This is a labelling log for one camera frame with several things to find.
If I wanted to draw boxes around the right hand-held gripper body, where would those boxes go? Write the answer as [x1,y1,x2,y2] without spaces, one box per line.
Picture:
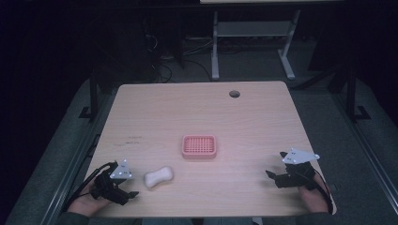
[275,147,321,190]

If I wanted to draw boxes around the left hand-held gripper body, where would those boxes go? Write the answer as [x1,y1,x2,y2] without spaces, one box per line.
[90,158,133,206]

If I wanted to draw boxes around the white soap bar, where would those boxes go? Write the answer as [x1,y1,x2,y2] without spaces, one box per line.
[144,165,175,189]

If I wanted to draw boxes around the pink soap dish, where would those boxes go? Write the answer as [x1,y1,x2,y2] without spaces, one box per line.
[181,134,218,160]

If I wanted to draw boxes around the person's left hand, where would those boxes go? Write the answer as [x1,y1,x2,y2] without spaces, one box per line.
[67,182,111,218]

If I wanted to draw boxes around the person's right hand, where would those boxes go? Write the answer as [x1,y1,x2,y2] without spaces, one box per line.
[298,173,330,215]

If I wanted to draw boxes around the black metal stand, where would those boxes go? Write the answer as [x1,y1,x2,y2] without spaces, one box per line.
[78,67,101,122]
[343,60,372,123]

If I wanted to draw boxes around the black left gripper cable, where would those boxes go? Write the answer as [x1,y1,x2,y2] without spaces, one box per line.
[62,160,119,214]

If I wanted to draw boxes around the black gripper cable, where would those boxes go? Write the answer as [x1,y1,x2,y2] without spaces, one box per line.
[313,172,334,215]
[62,160,119,214]

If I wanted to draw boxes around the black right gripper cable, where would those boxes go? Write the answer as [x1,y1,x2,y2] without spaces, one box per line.
[313,172,334,215]

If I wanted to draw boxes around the white desk frame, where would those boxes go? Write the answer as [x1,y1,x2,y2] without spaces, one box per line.
[199,0,302,81]

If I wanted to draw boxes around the black floor cables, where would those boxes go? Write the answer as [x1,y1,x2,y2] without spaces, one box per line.
[142,17,214,83]

